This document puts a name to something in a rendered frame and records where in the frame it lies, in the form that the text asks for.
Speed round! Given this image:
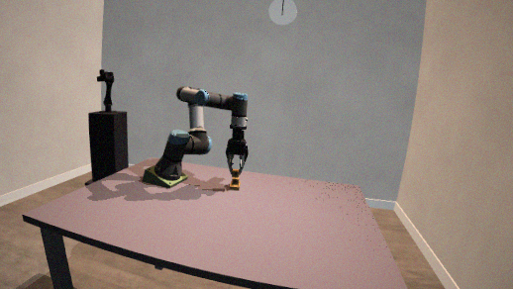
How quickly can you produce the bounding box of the orange wooden tray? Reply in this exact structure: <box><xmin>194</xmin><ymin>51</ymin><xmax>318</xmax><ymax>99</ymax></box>
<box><xmin>230</xmin><ymin>181</ymin><xmax>241</xmax><ymax>191</ymax></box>

